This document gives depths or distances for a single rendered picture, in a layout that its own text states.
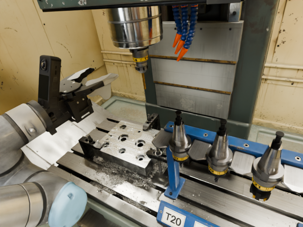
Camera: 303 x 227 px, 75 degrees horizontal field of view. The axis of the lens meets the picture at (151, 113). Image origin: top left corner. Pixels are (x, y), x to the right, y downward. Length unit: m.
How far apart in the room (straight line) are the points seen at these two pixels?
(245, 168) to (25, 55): 1.41
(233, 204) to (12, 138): 0.72
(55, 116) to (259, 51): 0.87
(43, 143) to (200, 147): 1.17
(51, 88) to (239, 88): 0.90
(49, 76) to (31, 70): 1.11
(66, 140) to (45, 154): 0.16
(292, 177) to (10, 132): 0.59
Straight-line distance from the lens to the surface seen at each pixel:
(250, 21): 1.02
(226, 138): 0.50
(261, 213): 0.86
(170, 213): 0.76
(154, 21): 0.59
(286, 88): 1.51
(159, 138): 0.60
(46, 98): 0.48
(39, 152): 1.50
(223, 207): 0.84
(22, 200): 0.37
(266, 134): 1.66
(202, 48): 1.04
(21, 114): 0.46
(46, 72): 0.48
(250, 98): 1.15
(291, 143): 1.65
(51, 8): 0.54
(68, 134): 1.54
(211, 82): 1.10
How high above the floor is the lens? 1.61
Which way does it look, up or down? 35 degrees down
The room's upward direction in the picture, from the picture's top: 8 degrees counter-clockwise
